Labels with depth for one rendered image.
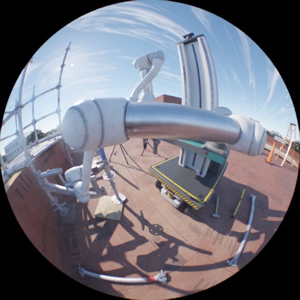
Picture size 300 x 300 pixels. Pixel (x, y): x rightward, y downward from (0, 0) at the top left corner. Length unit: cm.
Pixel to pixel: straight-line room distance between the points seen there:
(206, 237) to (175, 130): 96
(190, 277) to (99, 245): 79
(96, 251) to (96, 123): 98
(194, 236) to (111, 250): 72
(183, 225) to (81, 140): 95
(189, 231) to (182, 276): 47
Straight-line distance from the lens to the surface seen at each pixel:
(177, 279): 95
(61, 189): 103
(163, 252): 89
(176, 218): 97
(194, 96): 90
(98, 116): 19
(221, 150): 58
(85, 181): 60
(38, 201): 122
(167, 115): 20
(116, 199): 111
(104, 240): 98
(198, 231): 99
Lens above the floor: 88
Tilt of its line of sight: 24 degrees down
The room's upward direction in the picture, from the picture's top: 2 degrees counter-clockwise
